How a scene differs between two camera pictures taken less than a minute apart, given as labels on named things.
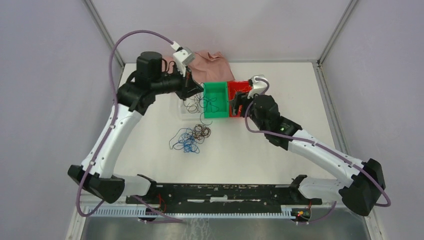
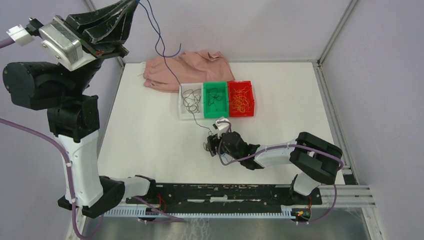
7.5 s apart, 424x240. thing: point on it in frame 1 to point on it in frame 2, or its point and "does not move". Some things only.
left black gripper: x=186 y=91 to x=115 y=30
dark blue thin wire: x=213 y=111 to x=213 y=94
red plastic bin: x=234 y=87 does not move
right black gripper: x=240 y=99 to x=214 y=140
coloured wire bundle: x=188 y=139 to x=207 y=146
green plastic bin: x=216 y=99 does not move
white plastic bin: x=192 y=108 does not move
